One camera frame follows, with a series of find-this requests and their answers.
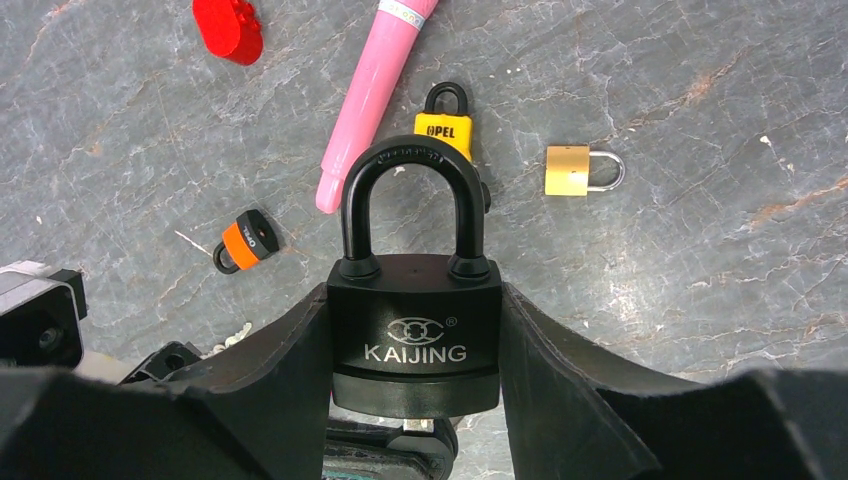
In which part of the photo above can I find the pink cylindrical wand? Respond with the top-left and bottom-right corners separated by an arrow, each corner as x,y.
315,0 -> 438,214

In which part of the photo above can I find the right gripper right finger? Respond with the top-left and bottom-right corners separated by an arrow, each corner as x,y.
499,285 -> 847,479

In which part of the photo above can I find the orange black padlock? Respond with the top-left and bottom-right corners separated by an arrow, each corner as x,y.
212,209 -> 280,275

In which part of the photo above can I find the small silver key bunch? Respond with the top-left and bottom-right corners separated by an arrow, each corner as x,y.
206,322 -> 253,358

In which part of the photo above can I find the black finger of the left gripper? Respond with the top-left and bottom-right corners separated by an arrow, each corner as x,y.
119,341 -> 202,385

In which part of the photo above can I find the small brass padlock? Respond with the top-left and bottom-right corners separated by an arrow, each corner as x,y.
544,145 -> 626,197

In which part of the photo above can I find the red plastic cap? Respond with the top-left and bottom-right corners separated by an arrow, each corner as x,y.
192,0 -> 264,66

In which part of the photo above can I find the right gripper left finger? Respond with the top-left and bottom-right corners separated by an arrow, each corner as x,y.
1,286 -> 333,479

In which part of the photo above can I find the yellow black padlock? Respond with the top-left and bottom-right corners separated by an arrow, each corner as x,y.
414,81 -> 473,163

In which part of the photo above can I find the black-head key set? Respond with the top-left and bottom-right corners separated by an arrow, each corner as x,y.
322,419 -> 459,479

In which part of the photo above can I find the black Kaijing padlock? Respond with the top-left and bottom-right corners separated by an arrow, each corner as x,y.
326,134 -> 503,419

